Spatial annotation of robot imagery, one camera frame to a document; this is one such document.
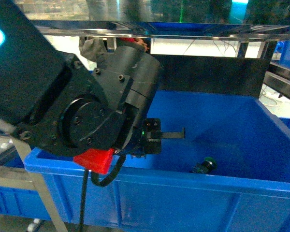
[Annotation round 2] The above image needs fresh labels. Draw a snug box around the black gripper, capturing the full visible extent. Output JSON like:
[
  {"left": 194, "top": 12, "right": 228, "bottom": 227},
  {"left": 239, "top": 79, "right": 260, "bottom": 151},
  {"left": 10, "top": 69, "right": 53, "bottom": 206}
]
[{"left": 120, "top": 118, "right": 185, "bottom": 157}]

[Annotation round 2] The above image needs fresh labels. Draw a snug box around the green push button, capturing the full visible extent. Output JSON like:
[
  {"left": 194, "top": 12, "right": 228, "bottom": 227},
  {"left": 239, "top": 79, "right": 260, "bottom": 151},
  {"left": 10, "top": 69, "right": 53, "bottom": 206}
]
[{"left": 190, "top": 157, "right": 218, "bottom": 174}]

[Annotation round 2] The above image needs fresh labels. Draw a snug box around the large blue target bin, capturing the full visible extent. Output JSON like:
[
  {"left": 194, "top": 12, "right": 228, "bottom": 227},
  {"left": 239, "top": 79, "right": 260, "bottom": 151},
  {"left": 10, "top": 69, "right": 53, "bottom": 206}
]
[{"left": 24, "top": 89, "right": 290, "bottom": 232}]

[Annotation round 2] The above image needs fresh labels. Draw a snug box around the black back panel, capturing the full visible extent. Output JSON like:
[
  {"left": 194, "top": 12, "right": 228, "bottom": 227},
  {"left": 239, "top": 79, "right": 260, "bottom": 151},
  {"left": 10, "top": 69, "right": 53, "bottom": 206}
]
[{"left": 154, "top": 54, "right": 270, "bottom": 98}]

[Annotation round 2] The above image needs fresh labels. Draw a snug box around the steel rack top beam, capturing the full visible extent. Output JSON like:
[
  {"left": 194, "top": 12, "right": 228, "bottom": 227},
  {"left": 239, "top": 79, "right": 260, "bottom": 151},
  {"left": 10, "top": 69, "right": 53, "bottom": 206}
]
[{"left": 31, "top": 20, "right": 290, "bottom": 42}]

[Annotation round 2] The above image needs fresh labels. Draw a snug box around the blue bin lower left rack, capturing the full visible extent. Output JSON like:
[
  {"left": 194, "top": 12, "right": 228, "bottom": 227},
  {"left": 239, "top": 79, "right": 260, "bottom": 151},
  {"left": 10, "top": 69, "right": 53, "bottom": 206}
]
[{"left": 0, "top": 187, "right": 51, "bottom": 220}]

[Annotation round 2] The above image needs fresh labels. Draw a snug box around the red plastic cable clip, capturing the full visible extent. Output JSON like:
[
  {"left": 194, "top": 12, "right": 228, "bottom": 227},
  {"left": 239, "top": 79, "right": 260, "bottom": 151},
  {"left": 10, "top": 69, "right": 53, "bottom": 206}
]
[{"left": 73, "top": 148, "right": 115, "bottom": 174}]

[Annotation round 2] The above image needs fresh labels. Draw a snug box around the black cable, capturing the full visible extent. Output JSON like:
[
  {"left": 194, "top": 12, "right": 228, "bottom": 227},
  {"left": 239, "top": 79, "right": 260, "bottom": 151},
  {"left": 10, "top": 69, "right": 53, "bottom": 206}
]
[{"left": 78, "top": 153, "right": 127, "bottom": 232}]

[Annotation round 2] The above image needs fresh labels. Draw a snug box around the steel rack upright post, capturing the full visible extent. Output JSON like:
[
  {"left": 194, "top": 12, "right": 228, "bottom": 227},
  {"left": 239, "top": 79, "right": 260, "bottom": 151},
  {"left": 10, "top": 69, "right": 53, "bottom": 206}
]
[{"left": 0, "top": 119, "right": 68, "bottom": 232}]

